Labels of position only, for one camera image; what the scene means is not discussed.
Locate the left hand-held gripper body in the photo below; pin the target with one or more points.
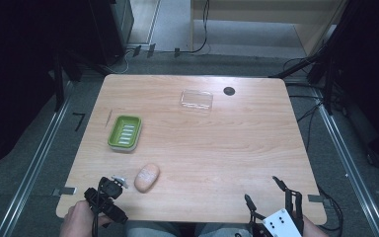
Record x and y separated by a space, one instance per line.
109 208

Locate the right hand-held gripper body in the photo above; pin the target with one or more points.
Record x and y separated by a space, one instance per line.
282 224

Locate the peach soap bar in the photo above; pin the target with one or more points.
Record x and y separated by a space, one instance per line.
147 177

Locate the green soap dish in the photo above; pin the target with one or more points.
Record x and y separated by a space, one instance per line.
125 133

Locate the person's right hand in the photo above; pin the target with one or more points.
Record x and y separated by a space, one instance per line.
312 229

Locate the person's left hand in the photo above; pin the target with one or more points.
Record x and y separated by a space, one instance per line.
77 220

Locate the grey tape strip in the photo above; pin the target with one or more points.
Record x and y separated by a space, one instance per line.
316 198
65 191

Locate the black tape corner mark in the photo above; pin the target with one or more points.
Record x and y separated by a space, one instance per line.
79 119

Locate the black round table grommet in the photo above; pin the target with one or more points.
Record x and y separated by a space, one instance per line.
229 91

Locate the black metal stand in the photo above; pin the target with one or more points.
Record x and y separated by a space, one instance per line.
59 79
322 59

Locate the clear plastic box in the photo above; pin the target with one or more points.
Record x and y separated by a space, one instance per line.
196 99

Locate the black cabinet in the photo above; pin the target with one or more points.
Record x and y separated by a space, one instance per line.
110 29

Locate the light wooden shelf unit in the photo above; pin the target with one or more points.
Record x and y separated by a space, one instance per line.
263 19

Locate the metal floor rail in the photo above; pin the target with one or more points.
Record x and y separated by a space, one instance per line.
348 161
36 164

